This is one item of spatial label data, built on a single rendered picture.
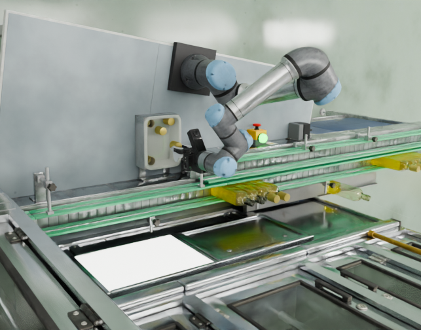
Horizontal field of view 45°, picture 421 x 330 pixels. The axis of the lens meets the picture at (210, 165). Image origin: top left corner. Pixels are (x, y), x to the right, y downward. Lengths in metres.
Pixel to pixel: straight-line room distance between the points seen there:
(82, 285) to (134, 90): 1.33
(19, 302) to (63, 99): 1.21
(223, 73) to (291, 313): 0.97
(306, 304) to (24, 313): 1.02
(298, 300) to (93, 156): 0.99
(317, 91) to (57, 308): 1.29
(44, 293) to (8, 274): 0.12
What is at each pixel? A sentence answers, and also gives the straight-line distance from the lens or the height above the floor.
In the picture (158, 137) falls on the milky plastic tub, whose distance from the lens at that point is 2.22.
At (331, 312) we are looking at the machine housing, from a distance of 1.69.
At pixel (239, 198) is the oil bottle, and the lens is 2.12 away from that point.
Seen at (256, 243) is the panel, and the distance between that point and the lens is 2.03.
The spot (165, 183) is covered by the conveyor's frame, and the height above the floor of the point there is 0.88.
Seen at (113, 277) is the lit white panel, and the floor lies 1.22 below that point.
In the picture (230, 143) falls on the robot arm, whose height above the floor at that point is 1.24.
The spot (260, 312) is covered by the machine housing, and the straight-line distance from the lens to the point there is 1.65.
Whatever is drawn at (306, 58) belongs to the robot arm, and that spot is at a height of 1.38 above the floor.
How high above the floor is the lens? 2.68
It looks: 53 degrees down
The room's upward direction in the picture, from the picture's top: 110 degrees clockwise
